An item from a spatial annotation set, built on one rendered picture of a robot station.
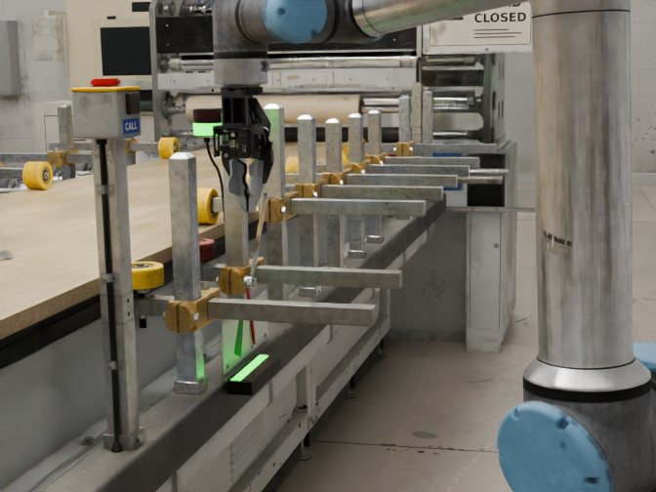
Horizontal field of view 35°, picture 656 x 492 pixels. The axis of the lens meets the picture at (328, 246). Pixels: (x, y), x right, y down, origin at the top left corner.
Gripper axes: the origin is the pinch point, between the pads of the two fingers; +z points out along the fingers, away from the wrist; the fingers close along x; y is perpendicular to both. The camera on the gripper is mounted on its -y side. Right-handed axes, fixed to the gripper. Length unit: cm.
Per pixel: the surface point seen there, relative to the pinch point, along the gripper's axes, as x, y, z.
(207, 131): -12.0, -12.1, -11.7
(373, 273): 18.0, -17.5, 15.3
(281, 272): 0.0, -17.6, 15.7
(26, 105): -561, -872, 17
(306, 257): -8, -63, 21
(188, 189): -6.3, 11.7, -3.7
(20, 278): -34.9, 17.2, 11.0
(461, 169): 21, -118, 6
